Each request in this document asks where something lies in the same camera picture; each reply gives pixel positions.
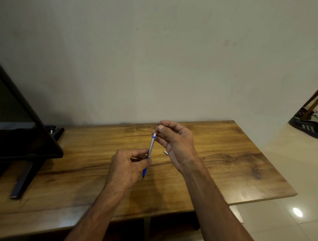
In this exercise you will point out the white table leg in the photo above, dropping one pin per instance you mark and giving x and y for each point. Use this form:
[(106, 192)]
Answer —
[(236, 214)]

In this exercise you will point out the person's right thumb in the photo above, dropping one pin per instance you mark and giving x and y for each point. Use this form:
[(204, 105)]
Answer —
[(167, 130)]

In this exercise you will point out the person's right forearm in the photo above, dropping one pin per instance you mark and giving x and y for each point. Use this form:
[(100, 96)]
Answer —
[(213, 206)]

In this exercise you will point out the person's left hand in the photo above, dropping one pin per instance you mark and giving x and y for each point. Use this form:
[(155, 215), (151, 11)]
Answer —
[(121, 168)]

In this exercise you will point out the wooden furniture frame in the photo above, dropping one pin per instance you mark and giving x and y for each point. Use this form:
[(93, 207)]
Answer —
[(310, 105)]

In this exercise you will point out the person's right hand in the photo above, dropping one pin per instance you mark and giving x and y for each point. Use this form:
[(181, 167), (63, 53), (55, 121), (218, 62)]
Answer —
[(182, 146)]

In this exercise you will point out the black monitor stand leg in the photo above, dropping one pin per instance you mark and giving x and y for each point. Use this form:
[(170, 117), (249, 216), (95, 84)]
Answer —
[(27, 176)]

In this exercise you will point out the person's left thumb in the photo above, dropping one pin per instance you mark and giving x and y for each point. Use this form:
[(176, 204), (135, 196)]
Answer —
[(144, 163)]

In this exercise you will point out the black flat screen monitor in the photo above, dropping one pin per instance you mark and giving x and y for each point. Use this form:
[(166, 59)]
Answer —
[(22, 131)]

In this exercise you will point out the person's left forearm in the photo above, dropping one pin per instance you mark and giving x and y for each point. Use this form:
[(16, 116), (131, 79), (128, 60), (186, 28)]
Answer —
[(97, 216)]

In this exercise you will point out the blue and silver pen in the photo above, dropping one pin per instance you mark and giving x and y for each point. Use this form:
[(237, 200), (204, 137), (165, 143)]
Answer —
[(151, 146)]

